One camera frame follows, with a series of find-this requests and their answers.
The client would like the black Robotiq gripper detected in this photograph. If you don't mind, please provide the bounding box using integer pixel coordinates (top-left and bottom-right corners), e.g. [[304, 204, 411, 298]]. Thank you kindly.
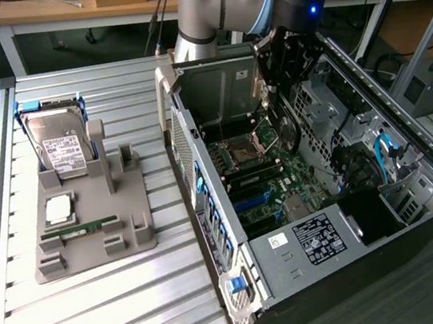
[[245, 0, 343, 97]]

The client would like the Nvidia Quadro graphics card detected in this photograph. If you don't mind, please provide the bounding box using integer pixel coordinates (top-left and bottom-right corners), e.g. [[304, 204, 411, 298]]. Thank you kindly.
[[250, 70, 306, 161]]

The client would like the metal socket cover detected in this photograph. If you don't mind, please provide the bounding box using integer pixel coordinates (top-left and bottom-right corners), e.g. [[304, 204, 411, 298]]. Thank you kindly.
[[248, 114, 283, 153]]

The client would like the grey metal cabinet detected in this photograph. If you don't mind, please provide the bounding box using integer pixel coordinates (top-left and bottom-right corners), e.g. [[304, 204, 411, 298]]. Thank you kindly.
[[385, 56, 433, 123]]

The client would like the CPU socket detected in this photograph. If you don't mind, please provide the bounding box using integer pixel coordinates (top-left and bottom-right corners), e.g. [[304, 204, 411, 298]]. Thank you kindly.
[[224, 134, 263, 168]]

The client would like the green motherboard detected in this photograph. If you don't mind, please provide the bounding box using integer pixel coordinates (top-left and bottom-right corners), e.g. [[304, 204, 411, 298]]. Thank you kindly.
[[201, 108, 346, 243]]

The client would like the silver chipset heatsink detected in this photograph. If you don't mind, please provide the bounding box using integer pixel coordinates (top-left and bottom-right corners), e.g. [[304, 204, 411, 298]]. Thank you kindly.
[[284, 192, 313, 220]]

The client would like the blue expansion slot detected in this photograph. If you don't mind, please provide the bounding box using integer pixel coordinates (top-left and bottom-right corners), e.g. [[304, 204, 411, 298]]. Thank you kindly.
[[230, 189, 273, 215]]

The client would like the grey metal disk bay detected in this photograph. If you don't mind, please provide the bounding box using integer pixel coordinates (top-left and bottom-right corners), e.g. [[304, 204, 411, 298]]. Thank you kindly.
[[375, 169, 433, 229]]

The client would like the open Dell PC case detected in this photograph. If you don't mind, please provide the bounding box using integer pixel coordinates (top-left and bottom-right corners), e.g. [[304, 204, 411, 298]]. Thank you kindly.
[[149, 17, 433, 324]]

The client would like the grey power supply unit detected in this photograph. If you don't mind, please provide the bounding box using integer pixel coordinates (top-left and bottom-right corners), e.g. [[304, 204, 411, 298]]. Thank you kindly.
[[243, 200, 371, 303]]

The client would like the wooden desk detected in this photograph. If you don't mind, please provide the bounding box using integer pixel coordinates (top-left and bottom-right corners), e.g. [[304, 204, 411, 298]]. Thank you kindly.
[[0, 0, 433, 81]]

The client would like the hard disk in blue caddy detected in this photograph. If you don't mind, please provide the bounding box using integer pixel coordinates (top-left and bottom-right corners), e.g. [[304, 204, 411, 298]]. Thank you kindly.
[[12, 90, 101, 186]]

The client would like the blue case latch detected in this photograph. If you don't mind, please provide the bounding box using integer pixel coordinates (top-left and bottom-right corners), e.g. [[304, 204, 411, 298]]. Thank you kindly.
[[223, 274, 247, 295]]

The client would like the grey plastic parts rack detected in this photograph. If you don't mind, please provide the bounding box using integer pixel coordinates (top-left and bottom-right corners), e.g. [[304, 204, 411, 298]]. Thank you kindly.
[[14, 112, 163, 286]]

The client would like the green RAM stick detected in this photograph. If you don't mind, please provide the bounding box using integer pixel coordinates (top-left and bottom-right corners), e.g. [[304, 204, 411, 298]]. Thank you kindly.
[[38, 215, 121, 241]]

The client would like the silver CPU chip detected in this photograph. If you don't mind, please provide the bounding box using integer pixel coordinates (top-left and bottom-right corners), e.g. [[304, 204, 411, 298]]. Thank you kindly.
[[42, 193, 77, 227]]

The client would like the hanging grey cable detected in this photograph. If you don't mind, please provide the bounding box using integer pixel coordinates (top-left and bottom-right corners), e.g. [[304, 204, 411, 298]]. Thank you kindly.
[[136, 0, 185, 58]]

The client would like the light blue SATA wire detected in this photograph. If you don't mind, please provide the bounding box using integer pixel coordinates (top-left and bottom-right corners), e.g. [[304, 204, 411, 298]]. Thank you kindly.
[[370, 128, 403, 189]]

